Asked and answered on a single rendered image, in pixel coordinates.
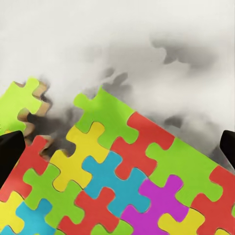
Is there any jigsaw puzzle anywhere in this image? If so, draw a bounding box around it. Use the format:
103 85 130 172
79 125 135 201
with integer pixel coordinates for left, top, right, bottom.
0 77 235 235

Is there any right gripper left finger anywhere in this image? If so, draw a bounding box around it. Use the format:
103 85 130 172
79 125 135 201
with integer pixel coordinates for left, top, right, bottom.
0 130 25 189

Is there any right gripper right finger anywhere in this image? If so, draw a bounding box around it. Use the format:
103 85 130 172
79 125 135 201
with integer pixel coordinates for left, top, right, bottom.
219 130 235 169

